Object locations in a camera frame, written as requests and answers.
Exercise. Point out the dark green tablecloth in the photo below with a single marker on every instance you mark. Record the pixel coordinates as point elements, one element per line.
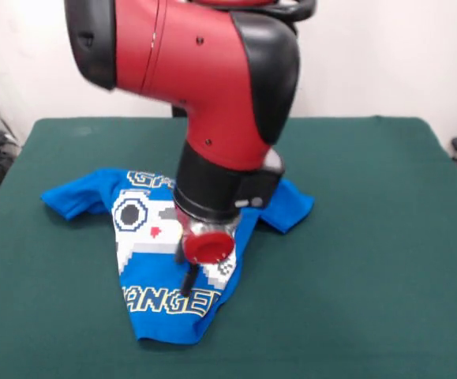
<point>370,276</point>

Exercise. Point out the blue printed t-shirt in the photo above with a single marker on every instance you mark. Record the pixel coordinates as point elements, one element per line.
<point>145,256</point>

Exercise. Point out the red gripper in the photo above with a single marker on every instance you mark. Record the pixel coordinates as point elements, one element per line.
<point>206,246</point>

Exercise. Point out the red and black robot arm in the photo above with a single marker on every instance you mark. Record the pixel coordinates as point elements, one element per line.
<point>192,79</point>

